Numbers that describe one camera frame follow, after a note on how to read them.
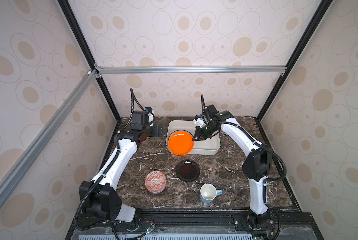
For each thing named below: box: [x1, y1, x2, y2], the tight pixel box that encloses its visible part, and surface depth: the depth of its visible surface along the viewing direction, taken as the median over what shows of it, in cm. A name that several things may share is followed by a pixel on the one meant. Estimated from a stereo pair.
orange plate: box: [167, 129, 194, 156], surface depth 87 cm
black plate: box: [176, 160, 200, 182], surface depth 92 cm
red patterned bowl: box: [144, 170, 167, 194], surface depth 85 cm
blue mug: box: [199, 183, 223, 204], surface depth 78 cm
